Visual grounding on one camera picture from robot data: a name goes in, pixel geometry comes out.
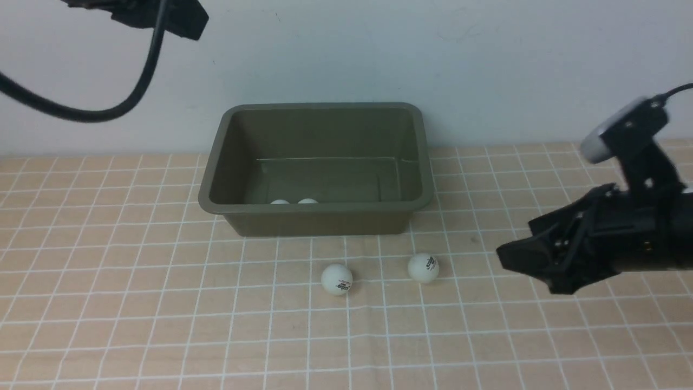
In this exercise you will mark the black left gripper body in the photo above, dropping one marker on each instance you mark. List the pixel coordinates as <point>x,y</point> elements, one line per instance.
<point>185,19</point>

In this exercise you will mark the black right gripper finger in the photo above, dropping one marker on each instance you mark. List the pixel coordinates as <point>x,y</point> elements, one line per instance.
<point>522,254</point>
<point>569,284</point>

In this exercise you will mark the white ping-pong ball with logo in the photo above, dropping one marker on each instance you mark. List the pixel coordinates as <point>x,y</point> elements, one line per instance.
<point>336,279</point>

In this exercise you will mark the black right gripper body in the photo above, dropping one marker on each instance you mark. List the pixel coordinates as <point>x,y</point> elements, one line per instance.
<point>605,233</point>

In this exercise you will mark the beige checkered tablecloth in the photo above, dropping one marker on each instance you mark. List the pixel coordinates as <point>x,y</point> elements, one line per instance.
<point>112,277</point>

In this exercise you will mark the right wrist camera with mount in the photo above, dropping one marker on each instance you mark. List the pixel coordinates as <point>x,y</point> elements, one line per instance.
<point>629,136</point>

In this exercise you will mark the olive green plastic bin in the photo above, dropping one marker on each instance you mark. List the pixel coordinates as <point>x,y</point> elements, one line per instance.
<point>367,165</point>

